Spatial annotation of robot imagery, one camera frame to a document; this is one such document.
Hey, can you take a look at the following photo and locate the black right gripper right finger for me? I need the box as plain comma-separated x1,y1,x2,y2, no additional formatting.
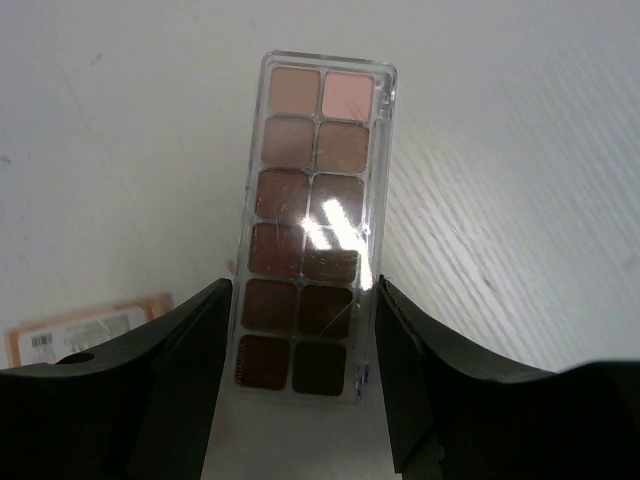
375,279,639,479

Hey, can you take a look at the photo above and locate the small pink compact palette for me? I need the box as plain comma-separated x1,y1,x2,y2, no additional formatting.
4,293,174,367

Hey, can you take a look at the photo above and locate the brown ten-pan eyeshadow palette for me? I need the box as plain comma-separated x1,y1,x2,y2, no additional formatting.
229,51,397,403

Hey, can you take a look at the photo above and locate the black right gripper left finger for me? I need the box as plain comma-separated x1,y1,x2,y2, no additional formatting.
1,279,233,479

